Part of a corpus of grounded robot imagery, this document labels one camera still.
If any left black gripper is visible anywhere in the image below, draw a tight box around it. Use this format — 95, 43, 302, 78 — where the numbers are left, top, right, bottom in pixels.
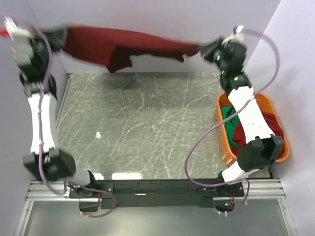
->
28, 29, 68, 76

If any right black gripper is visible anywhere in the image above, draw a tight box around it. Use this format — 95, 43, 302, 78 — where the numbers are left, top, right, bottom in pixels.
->
197, 38, 227, 75

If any dark red t-shirt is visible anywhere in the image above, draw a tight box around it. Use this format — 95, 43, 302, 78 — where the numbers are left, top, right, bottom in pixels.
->
63, 26, 199, 73

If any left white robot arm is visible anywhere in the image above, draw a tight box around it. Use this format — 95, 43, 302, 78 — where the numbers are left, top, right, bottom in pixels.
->
9, 28, 98, 198

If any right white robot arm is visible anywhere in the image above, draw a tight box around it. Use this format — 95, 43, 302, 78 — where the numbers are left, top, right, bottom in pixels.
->
199, 37, 284, 196

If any green t-shirt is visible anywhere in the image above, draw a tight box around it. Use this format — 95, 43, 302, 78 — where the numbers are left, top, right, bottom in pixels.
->
220, 106, 240, 148

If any orange plastic basket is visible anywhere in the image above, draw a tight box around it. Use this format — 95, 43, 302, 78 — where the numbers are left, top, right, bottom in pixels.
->
213, 92, 291, 170

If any red t-shirt in basket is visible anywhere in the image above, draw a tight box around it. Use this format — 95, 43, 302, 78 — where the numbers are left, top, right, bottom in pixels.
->
230, 111, 284, 156

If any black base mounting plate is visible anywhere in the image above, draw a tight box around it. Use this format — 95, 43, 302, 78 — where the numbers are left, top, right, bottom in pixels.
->
68, 178, 246, 210

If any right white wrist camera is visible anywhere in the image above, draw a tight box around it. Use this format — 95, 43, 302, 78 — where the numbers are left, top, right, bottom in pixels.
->
231, 25, 244, 43

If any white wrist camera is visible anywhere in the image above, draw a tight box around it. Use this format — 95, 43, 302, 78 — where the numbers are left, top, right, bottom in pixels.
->
231, 25, 244, 43
4, 16, 31, 44

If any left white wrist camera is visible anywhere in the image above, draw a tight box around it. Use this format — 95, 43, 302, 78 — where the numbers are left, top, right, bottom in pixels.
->
4, 16, 31, 44

